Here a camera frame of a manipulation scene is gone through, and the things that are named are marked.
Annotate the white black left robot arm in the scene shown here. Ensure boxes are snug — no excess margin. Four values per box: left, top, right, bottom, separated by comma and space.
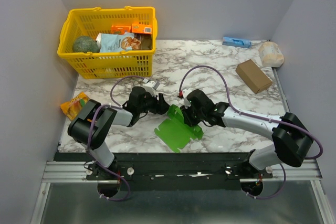
67, 86, 170, 179

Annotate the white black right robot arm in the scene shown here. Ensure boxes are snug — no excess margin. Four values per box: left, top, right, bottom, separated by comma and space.
180, 89, 313, 178

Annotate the brown cardboard box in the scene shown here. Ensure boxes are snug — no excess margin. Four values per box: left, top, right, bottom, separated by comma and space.
236, 59, 273, 94

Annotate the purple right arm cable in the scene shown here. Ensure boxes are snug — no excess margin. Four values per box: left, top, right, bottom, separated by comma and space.
178, 65, 324, 159

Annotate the green round melon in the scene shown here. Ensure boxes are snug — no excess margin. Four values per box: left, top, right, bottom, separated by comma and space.
72, 36, 100, 53

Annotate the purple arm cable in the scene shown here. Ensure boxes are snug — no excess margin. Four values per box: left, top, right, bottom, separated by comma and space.
85, 76, 148, 168
178, 65, 324, 159

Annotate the light blue carton box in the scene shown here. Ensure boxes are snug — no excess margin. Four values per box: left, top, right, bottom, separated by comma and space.
222, 36, 251, 48

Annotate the light blue snack pouch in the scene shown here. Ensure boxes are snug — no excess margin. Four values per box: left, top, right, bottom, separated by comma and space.
96, 33, 141, 52

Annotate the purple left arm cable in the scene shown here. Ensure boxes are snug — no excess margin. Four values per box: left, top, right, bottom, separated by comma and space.
85, 76, 148, 168

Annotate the green paper box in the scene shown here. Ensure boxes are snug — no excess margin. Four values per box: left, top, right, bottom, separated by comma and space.
154, 105, 203, 153

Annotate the beige wrapped paper bag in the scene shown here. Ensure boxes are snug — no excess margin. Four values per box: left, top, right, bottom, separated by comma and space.
259, 41, 284, 68

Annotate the yellow plastic shopping basket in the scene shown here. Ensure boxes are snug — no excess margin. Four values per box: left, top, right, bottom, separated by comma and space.
57, 6, 158, 79

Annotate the orange snack box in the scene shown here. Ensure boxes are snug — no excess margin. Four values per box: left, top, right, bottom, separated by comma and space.
111, 25, 131, 35

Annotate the orange barcode box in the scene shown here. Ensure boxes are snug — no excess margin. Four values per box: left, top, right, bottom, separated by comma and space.
131, 23, 152, 35

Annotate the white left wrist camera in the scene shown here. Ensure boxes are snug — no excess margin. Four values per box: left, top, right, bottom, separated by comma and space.
142, 78, 160, 97

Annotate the orange candy bag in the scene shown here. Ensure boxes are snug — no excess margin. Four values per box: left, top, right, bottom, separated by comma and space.
60, 92, 90, 121

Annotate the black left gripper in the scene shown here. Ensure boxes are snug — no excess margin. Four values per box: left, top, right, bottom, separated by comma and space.
138, 90, 172, 115

